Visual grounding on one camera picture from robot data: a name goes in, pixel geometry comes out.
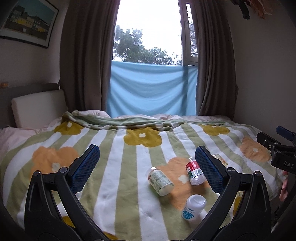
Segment open window frame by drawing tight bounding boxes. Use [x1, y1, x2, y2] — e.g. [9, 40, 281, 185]
[178, 1, 198, 66]

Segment hanging clothes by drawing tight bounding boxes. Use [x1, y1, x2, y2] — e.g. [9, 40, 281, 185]
[231, 0, 273, 20]

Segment light blue hanging sheet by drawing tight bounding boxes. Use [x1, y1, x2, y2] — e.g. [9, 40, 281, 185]
[106, 61, 198, 118]

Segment left brown curtain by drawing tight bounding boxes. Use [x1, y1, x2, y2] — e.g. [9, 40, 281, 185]
[60, 1, 120, 111]

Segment right brown curtain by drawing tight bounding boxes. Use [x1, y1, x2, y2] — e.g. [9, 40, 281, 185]
[193, 1, 238, 119]

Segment small orange figurine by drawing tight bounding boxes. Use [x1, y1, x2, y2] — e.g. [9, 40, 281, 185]
[0, 82, 9, 89]

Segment white blue-label plastic cup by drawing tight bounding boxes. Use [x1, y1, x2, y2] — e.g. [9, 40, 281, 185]
[181, 194, 207, 221]

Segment clear red-label plastic cup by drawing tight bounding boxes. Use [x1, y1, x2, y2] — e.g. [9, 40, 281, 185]
[185, 157, 206, 186]

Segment striped floral fleece blanket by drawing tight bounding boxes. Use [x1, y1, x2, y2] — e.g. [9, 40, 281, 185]
[1, 111, 285, 240]

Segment framed city picture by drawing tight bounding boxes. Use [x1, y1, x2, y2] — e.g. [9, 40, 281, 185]
[1, 1, 59, 49]

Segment clear green-label plastic cup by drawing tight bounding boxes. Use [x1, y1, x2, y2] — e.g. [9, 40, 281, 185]
[146, 167, 174, 196]

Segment clear orange-print plastic cup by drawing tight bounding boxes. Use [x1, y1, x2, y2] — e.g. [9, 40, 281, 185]
[213, 154, 228, 168]

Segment grey bed headboard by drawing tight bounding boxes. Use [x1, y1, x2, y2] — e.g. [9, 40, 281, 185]
[0, 83, 59, 128]

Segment brown curtain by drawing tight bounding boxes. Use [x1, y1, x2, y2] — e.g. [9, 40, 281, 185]
[193, 1, 238, 119]
[60, 1, 120, 111]

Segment white headboard cushion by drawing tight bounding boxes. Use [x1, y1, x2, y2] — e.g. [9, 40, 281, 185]
[11, 89, 68, 129]

